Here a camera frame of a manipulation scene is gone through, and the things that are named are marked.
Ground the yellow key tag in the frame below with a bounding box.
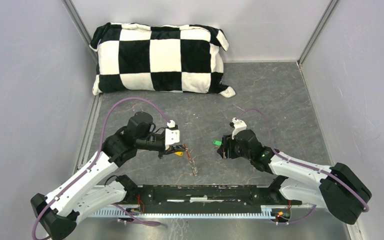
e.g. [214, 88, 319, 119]
[174, 151, 184, 157]

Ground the green key tag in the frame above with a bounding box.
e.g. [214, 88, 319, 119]
[213, 140, 222, 147]

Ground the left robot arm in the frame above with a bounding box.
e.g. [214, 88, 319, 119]
[30, 112, 183, 240]

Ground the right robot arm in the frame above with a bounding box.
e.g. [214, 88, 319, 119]
[217, 129, 372, 225]

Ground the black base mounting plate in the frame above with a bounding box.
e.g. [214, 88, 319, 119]
[113, 175, 302, 214]

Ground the black white checkered pillow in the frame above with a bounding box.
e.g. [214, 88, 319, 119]
[89, 22, 236, 98]

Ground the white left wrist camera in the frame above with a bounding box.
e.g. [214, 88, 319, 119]
[164, 120, 181, 150]

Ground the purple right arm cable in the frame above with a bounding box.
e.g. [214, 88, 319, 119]
[236, 107, 370, 213]

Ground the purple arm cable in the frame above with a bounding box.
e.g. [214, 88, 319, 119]
[236, 107, 370, 213]
[31, 96, 175, 240]

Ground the white slotted cable duct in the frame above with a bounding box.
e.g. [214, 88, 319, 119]
[89, 206, 275, 220]

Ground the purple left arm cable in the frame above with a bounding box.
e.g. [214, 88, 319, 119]
[31, 96, 175, 240]

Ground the left aluminium frame rail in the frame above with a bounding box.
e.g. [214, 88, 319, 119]
[62, 0, 98, 64]

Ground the aluminium frame rail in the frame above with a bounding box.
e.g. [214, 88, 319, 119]
[62, 0, 98, 64]
[296, 0, 340, 69]

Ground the right aluminium frame rail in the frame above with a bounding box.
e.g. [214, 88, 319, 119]
[296, 0, 340, 69]

